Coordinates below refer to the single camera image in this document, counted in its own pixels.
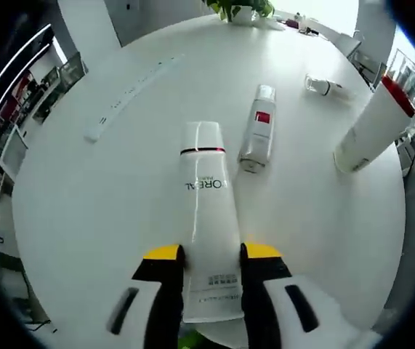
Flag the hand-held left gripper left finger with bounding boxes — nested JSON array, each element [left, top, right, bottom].
[[105, 244, 187, 349]]

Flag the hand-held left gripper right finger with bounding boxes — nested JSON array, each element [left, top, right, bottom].
[[241, 242, 352, 349]]

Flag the white skincare tube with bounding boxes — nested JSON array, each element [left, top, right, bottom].
[[179, 121, 246, 324]]

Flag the white red-label skincare bottle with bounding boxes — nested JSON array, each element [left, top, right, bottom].
[[236, 84, 278, 175], [303, 73, 343, 98]]

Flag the white red-collar skincare bottle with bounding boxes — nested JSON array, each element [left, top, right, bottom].
[[333, 75, 415, 174]]

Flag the white mesh chair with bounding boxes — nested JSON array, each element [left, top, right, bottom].
[[0, 125, 29, 180]]

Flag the grey office chair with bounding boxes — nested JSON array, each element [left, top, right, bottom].
[[336, 31, 388, 88]]

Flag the potted green plant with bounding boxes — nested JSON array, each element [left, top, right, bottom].
[[206, 0, 276, 25]]

